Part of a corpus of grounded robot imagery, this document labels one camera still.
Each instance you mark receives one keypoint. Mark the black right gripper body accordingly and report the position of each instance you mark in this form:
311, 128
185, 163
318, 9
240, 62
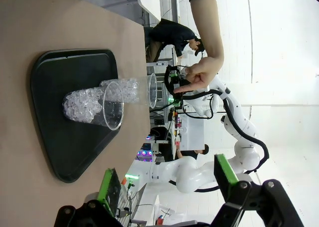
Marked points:
177, 85

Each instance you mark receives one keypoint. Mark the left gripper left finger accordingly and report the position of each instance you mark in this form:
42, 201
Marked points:
107, 199

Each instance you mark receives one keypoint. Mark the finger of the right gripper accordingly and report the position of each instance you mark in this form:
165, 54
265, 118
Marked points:
172, 72
176, 101

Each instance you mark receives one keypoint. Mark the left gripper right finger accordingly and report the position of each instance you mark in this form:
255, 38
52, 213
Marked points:
233, 194

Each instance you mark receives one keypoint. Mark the clear cup with ice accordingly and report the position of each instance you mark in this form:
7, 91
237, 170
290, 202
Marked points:
84, 104
134, 89

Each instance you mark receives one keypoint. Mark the person's right forearm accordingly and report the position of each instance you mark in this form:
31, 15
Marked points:
207, 30

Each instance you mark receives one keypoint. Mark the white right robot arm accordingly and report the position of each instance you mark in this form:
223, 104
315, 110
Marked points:
243, 127

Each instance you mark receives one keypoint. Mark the person's right hand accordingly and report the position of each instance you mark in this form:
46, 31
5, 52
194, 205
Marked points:
205, 73

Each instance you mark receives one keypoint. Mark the white cabinet box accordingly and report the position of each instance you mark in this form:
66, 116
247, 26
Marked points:
193, 132

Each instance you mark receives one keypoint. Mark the bending person in black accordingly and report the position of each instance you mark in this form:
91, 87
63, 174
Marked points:
172, 36

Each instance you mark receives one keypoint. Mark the seated person in black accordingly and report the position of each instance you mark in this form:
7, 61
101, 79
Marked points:
193, 153

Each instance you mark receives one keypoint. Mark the computer with coloured fans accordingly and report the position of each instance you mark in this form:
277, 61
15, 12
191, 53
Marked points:
144, 156

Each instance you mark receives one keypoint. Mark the black plastic tray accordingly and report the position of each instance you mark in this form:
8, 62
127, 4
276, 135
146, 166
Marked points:
72, 149

